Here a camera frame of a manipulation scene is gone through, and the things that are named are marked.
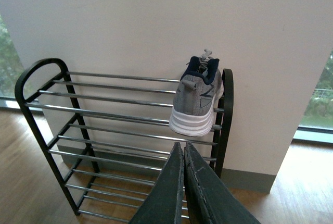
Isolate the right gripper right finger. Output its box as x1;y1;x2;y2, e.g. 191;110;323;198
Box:
184;143;259;223

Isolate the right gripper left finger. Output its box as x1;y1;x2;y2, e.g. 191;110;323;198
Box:
129;142;184;223

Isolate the grey sneaker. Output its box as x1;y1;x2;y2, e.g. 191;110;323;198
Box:
169;49;224;136

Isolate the black metal shoe rack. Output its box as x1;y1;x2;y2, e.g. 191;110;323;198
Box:
15;58;234;223

